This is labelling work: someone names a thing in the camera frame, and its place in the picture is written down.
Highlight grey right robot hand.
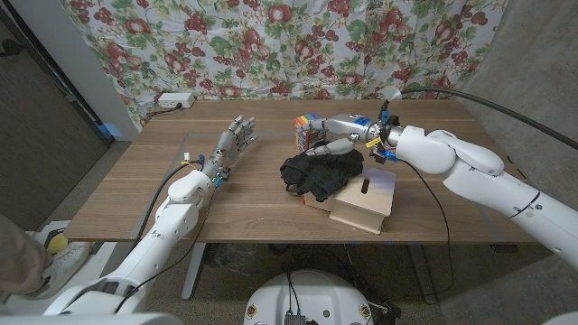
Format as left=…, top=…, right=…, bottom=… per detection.
left=297, top=113, right=392, bottom=157

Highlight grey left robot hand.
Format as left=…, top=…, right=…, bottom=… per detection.
left=201, top=114, right=258, bottom=187

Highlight black shorts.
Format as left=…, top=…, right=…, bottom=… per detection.
left=279, top=144, right=365, bottom=203

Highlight rainbow card game box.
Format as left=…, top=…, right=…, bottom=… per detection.
left=294, top=112, right=327, bottom=152

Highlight wooden box with slot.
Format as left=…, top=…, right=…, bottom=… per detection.
left=329, top=164, right=397, bottom=236

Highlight white power strip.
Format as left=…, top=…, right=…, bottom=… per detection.
left=157, top=92, right=197, bottom=109

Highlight floral fruit backdrop cloth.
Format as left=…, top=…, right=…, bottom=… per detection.
left=61, top=0, right=509, bottom=130

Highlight blue tape patch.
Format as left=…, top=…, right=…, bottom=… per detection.
left=98, top=122, right=123, bottom=140

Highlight grey metal table leg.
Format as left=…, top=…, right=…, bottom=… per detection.
left=181, top=243, right=208, bottom=302
left=408, top=243, right=438, bottom=306

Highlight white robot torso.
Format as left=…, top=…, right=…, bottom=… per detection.
left=243, top=269, right=375, bottom=325

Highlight dark brown door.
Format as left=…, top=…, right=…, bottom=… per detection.
left=0, top=8, right=114, bottom=231

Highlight yellow and black object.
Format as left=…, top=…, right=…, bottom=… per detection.
left=44, top=232, right=70, bottom=255

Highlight white sneaker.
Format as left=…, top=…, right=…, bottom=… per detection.
left=26, top=241, right=91, bottom=299

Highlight person's beige trouser leg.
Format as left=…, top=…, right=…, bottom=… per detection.
left=0, top=214, right=54, bottom=299

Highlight white tag on cable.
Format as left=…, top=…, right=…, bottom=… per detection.
left=378, top=85, right=404, bottom=102

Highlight black power strip cable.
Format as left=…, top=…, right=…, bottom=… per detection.
left=143, top=104, right=184, bottom=126

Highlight wooden drawer with black handle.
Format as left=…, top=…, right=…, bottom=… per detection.
left=285, top=180, right=338, bottom=213

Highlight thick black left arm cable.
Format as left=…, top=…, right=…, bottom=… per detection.
left=133, top=161, right=204, bottom=247

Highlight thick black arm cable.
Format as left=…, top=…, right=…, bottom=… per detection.
left=399, top=87, right=578, bottom=151
left=133, top=161, right=204, bottom=247

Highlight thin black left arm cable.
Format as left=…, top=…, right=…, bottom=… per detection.
left=113, top=184, right=219, bottom=314

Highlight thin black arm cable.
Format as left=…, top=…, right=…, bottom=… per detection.
left=404, top=160, right=455, bottom=299
left=113, top=184, right=219, bottom=314

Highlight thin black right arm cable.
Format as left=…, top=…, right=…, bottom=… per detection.
left=404, top=160, right=455, bottom=299

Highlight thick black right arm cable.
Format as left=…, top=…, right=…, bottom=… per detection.
left=399, top=87, right=578, bottom=151

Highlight black door handle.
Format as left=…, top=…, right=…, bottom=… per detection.
left=0, top=39, right=23, bottom=58

